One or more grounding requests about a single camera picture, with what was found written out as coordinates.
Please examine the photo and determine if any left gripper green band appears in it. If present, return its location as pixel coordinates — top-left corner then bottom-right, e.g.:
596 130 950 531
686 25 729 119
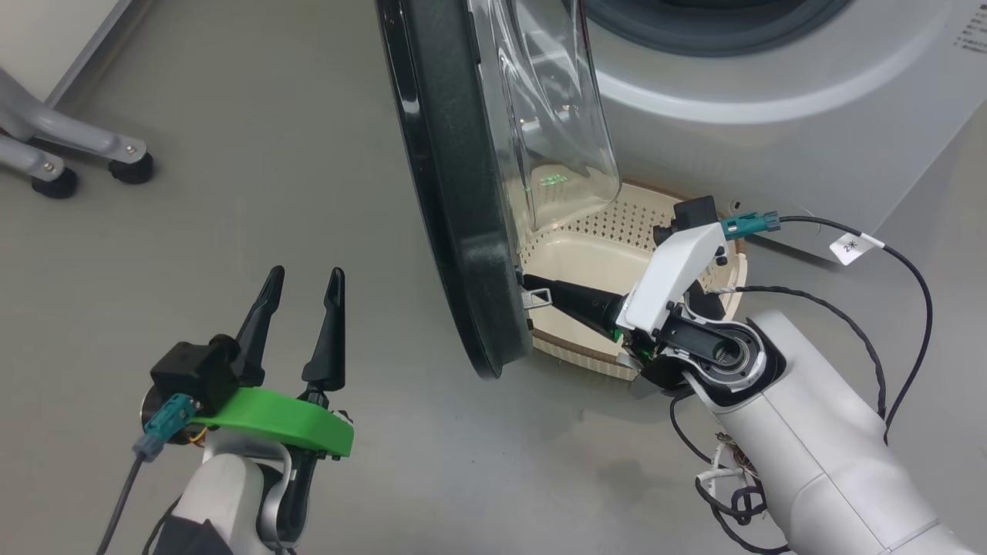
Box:
193 266 355 548

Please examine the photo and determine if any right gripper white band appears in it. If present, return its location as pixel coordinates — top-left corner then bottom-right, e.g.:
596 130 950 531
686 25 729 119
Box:
528 224 730 389

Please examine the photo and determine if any black round washing machine door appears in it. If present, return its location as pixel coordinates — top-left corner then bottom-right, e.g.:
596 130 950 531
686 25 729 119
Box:
375 0 622 379

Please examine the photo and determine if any cream perforated laundry basket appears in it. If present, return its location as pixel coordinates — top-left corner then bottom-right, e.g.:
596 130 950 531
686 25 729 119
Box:
518 180 750 383

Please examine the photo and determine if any white washing machine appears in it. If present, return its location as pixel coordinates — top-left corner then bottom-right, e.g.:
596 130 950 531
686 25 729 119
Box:
569 0 987 267

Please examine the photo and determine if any grey metal stand leg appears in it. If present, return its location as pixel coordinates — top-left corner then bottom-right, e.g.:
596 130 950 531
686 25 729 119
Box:
0 134 79 200
0 67 156 187

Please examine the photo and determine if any white board panel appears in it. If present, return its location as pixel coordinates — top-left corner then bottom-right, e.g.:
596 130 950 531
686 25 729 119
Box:
0 0 141 109

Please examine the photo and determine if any left camera cable teal plug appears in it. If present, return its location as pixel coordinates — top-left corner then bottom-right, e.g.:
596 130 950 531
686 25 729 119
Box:
96 392 194 555

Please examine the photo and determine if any camera cable teal plug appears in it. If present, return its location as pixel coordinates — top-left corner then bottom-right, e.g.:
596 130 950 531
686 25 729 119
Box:
720 211 935 446
96 392 194 555

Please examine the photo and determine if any thin black cable bundle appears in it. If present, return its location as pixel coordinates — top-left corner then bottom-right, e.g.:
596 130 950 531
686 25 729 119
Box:
669 392 792 555

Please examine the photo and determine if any braided black arm cable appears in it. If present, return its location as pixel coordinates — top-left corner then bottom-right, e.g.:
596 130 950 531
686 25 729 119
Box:
713 284 889 422

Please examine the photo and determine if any white cable label tag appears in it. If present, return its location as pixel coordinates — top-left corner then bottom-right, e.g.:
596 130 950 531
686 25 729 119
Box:
830 230 886 267

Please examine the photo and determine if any right camera cable teal plug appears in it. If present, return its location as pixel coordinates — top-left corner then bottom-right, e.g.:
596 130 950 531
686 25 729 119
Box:
720 211 935 446

